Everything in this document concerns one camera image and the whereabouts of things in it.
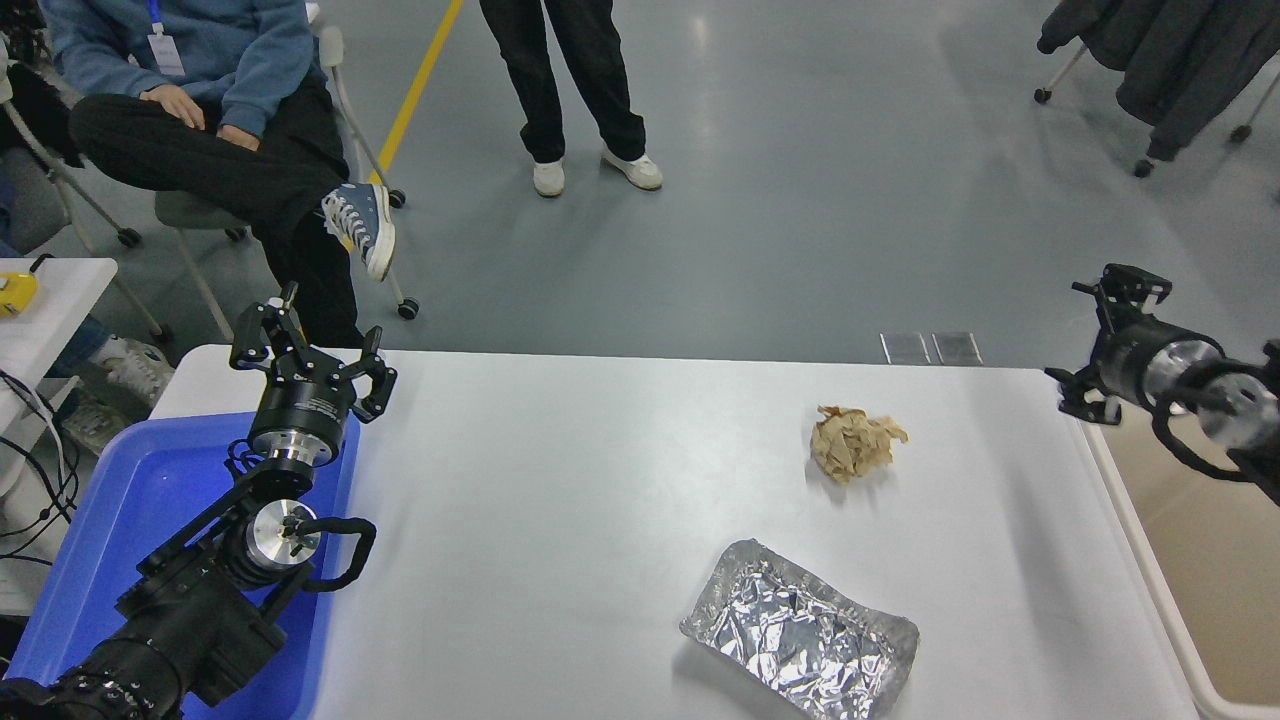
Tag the white id badge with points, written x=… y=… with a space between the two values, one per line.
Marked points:
x=167 y=52

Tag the seated person's left hand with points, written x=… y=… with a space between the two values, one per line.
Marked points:
x=240 y=139

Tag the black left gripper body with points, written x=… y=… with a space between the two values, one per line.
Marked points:
x=303 y=410

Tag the blue plastic tray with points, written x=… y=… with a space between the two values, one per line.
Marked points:
x=150 y=480

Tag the crumpled tan paper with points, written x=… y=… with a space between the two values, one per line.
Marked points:
x=852 y=443

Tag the yellow object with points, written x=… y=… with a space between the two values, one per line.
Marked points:
x=14 y=295

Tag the large pale bin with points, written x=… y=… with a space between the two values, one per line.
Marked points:
x=1200 y=570

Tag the seated person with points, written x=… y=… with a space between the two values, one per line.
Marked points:
x=252 y=170

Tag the grey wheeled chair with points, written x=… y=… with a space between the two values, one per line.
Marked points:
x=27 y=205
x=192 y=210

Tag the person in white sneakers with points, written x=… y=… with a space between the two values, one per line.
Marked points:
x=142 y=368

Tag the black bag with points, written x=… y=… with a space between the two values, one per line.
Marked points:
x=42 y=115

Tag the seated person's right hand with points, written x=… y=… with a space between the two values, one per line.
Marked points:
x=177 y=105

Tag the standing person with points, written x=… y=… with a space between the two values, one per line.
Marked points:
x=572 y=70

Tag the wheeled garment rack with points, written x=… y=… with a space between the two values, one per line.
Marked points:
x=1143 y=168

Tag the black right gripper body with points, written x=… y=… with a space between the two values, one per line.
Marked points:
x=1125 y=360

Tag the silver foil tray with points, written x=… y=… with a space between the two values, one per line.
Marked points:
x=800 y=630

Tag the dark jackets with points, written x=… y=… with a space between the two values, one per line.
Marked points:
x=1182 y=50

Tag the clear floor plate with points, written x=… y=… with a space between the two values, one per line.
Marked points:
x=906 y=348
x=957 y=348

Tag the white side table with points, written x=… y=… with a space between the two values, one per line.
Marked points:
x=62 y=300

